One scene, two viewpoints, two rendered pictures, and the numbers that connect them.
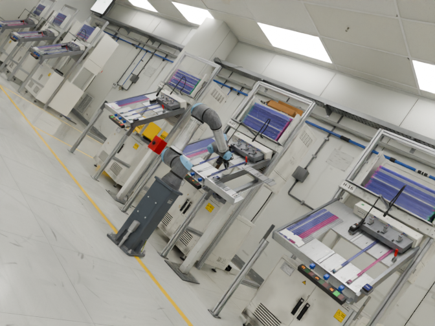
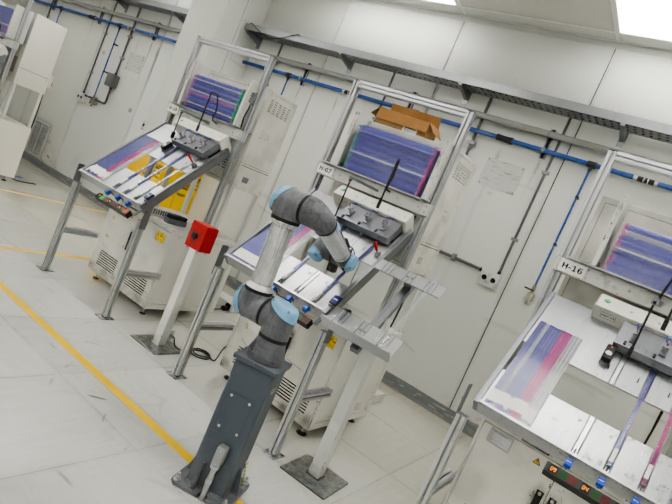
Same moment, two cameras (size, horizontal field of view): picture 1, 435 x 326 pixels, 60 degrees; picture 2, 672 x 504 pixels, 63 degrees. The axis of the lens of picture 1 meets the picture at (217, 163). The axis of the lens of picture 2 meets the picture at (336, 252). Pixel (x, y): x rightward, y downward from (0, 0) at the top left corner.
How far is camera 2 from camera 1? 1.02 m
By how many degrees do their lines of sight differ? 13
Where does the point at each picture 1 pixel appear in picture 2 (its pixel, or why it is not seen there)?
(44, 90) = not seen: outside the picture
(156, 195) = (246, 388)
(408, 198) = not seen: outside the picture
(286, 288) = (506, 474)
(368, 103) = (531, 69)
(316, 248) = (559, 417)
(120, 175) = (147, 294)
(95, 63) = (35, 72)
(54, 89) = not seen: outside the picture
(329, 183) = (491, 218)
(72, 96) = (12, 140)
